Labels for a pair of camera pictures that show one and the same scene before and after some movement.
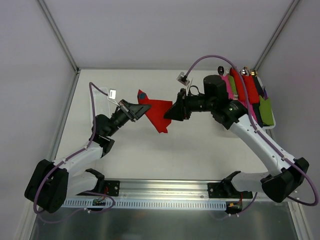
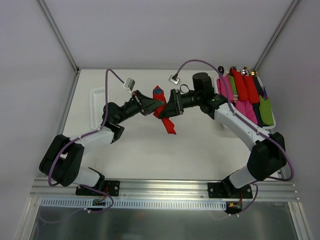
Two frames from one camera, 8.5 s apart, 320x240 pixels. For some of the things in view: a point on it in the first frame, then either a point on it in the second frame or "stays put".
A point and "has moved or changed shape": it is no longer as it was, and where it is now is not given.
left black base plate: [113, 187] stays put
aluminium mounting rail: [168, 189] stays put
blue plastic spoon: [142, 96] has moved or changed shape
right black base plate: [216, 190] stays put
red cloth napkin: [156, 112] has moved or changed shape
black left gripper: [127, 110] → [140, 103]
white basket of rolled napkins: [261, 108] stays put
